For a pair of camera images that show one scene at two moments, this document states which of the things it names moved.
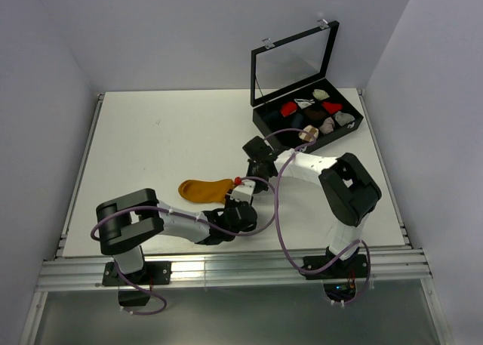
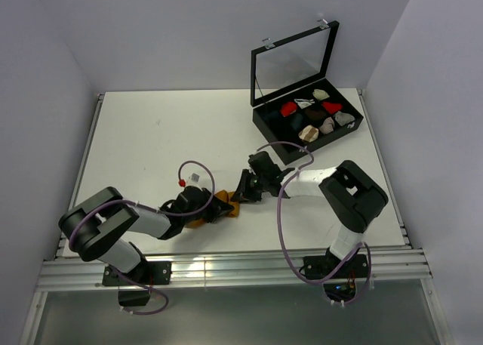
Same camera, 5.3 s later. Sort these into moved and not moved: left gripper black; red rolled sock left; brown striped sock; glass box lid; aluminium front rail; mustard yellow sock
Moved: mustard yellow sock; left gripper black
Not moved: glass box lid; red rolled sock left; aluminium front rail; brown striped sock
